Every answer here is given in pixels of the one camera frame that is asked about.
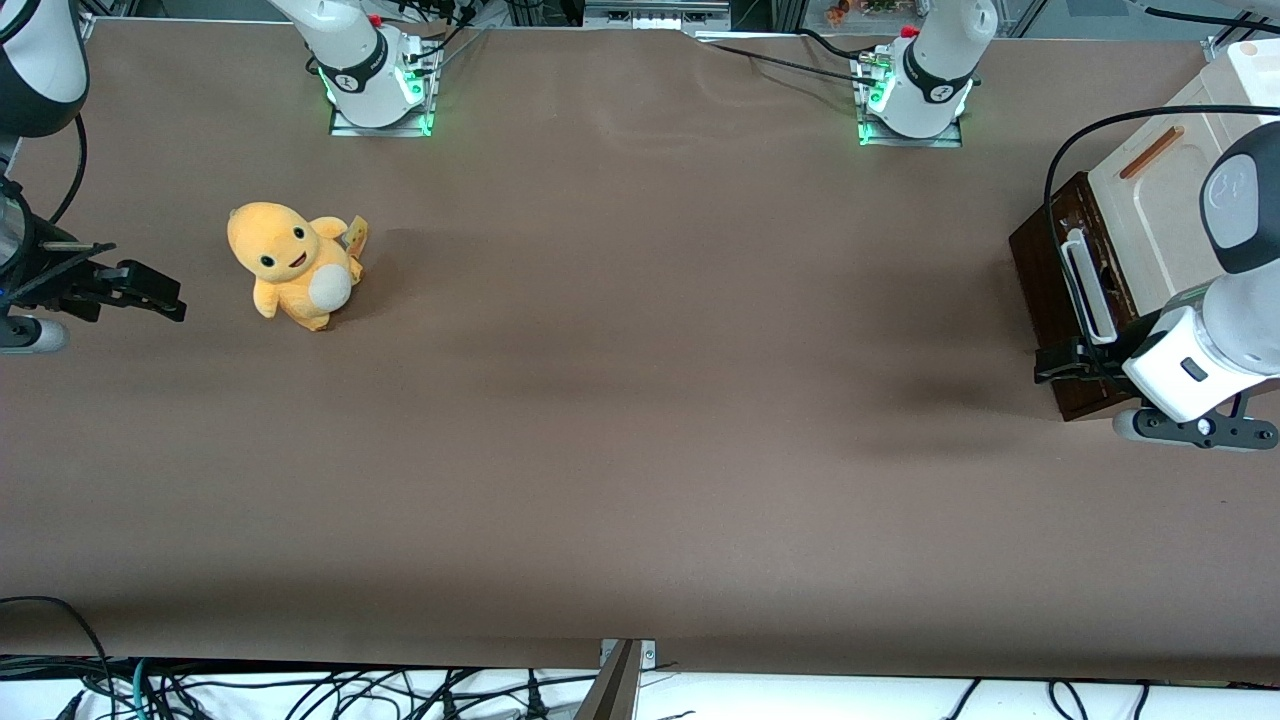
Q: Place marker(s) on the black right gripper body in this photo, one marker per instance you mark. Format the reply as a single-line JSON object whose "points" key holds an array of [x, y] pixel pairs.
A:
{"points": [[62, 282]]}

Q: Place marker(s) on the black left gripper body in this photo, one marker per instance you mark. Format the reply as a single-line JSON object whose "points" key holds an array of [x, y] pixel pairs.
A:
{"points": [[1098, 359]]}

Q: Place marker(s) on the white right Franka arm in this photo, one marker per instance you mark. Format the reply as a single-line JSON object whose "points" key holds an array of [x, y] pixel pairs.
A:
{"points": [[360, 60]]}

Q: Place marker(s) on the cream and brown cabinet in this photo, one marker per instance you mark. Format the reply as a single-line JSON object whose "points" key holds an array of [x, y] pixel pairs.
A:
{"points": [[1150, 230]]}

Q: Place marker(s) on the yellow plush toy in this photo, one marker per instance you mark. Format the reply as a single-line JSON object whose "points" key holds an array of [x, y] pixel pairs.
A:
{"points": [[295, 265]]}

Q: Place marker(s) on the aluminium corner profile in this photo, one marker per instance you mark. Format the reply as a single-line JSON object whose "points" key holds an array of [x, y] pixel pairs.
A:
{"points": [[1225, 42]]}

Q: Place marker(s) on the small orange objects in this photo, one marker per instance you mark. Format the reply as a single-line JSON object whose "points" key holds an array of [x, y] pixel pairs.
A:
{"points": [[838, 12]]}

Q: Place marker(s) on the brown table cover sheet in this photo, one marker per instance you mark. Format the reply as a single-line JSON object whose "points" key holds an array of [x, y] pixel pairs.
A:
{"points": [[640, 400]]}

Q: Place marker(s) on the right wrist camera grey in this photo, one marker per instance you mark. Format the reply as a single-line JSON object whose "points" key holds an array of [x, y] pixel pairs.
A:
{"points": [[35, 335]]}

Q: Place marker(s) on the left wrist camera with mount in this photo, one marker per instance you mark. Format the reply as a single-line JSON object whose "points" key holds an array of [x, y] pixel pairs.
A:
{"points": [[1200, 428]]}

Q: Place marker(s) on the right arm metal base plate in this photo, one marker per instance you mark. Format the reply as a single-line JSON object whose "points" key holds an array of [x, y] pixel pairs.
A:
{"points": [[350, 128]]}

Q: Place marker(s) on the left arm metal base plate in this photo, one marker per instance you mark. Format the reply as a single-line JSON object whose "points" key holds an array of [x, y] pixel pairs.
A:
{"points": [[885, 142]]}

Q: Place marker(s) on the silver metal bracket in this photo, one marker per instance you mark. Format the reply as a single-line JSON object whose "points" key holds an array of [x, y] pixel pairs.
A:
{"points": [[645, 652]]}

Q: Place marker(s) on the aluminium frame rail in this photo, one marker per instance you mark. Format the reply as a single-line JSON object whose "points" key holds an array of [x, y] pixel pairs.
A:
{"points": [[650, 15]]}

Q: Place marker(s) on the dark brown post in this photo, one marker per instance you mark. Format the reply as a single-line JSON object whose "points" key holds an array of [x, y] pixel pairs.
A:
{"points": [[610, 695]]}

